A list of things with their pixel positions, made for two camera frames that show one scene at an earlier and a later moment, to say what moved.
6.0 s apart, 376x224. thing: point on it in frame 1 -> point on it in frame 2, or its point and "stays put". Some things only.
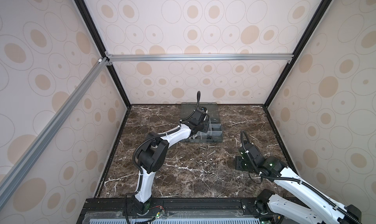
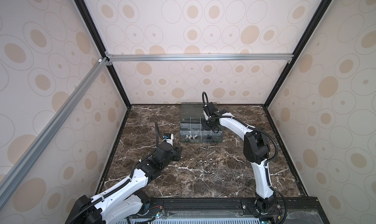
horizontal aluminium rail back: [274, 57] stays put
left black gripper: [206, 124] -> [177, 152]
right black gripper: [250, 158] -> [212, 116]
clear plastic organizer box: [214, 134] stays put
